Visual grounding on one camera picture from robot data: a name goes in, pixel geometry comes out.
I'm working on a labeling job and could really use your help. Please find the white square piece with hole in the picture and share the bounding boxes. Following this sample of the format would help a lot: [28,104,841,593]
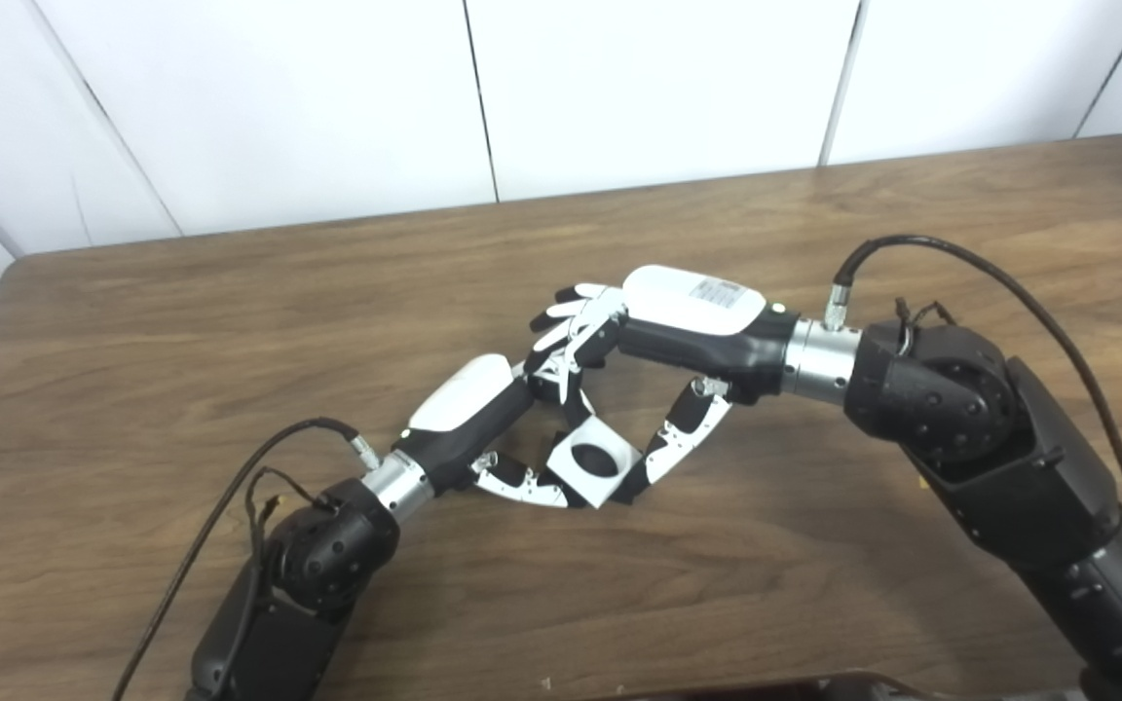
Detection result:
[544,414,644,510]

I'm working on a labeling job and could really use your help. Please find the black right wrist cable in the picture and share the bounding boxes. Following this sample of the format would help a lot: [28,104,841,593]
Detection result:
[822,235,1122,585]

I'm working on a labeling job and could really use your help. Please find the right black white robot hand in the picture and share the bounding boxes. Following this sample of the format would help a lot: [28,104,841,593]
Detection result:
[529,265,803,505]

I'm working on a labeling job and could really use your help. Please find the black robot torso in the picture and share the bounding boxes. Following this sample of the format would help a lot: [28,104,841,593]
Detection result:
[600,670,1088,701]

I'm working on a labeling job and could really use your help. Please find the thin right wrist wires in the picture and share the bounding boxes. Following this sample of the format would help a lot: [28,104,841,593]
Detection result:
[892,297,956,351]

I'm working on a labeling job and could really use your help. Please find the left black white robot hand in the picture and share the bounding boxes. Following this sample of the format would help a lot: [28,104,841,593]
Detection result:
[393,353,593,510]

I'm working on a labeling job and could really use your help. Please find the thin left wrist wires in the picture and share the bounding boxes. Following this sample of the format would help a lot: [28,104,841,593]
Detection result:
[244,467,340,585]

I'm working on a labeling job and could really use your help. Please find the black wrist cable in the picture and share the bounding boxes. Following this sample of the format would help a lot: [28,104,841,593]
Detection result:
[822,235,1122,585]
[111,417,382,701]

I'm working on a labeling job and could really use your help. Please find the thin wrist wires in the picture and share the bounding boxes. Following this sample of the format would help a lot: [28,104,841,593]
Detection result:
[244,467,340,585]
[892,297,956,351]

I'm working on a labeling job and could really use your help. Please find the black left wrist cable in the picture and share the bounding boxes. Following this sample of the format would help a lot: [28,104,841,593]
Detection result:
[111,417,382,701]

